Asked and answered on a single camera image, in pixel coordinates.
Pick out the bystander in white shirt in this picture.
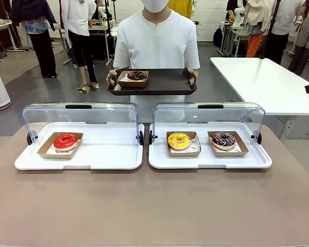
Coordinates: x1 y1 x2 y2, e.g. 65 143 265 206
61 0 99 93

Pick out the dark brown serving tray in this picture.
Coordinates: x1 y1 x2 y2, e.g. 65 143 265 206
106 67 198 97

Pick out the person's left hand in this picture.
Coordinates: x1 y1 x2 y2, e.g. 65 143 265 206
186 68 199 86

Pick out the white display tray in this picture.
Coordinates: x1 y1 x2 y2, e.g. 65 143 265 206
148 121 273 170
14 121 145 171

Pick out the bystander in yellow top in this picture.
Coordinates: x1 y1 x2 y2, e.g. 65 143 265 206
167 0 194 20

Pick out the white face mask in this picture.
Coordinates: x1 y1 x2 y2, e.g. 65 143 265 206
140 0 169 13

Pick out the black backpack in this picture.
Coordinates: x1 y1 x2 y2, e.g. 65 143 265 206
213 25 224 47

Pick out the chocolate sprinkled donut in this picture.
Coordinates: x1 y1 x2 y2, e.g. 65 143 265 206
126 70 148 81

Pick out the red glazed donut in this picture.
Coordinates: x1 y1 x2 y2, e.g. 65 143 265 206
53 133 79 152

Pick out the purple drizzled donut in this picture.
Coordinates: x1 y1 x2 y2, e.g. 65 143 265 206
211 131 236 151

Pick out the white side table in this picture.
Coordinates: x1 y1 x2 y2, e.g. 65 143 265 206
210 57 309 117

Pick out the yellow sprinkled donut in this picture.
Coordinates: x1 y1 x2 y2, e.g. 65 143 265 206
167 131 192 150

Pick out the black tripod pole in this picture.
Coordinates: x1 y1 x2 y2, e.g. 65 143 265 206
259 0 282 59

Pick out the red donut's cardboard box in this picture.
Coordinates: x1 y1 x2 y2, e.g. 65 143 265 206
37 131 84 160

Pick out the bystander in navy patterned shirt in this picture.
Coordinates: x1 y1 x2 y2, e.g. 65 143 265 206
10 0 58 79

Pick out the bystander in grey shorts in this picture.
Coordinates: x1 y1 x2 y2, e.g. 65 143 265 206
287 0 309 76

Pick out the clear plastic display lid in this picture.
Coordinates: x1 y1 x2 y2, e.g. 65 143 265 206
22 101 145 145
149 101 266 145

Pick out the white background desk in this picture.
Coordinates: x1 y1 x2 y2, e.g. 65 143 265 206
0 20 25 52

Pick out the bystander in black trousers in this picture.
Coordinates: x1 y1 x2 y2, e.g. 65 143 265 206
264 0 304 65

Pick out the person's right hand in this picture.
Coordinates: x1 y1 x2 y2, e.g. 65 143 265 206
106 69 118 87

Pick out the yellow donut's cardboard box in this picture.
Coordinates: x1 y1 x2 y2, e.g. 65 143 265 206
166 130 201 158

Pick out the bystander in orange trousers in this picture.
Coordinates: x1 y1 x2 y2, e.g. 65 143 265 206
245 0 275 58

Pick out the person in white tunic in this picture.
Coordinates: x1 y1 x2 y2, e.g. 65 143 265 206
112 0 201 123

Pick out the chocolate donut's cardboard box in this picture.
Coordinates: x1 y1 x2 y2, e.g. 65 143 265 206
117 70 149 89

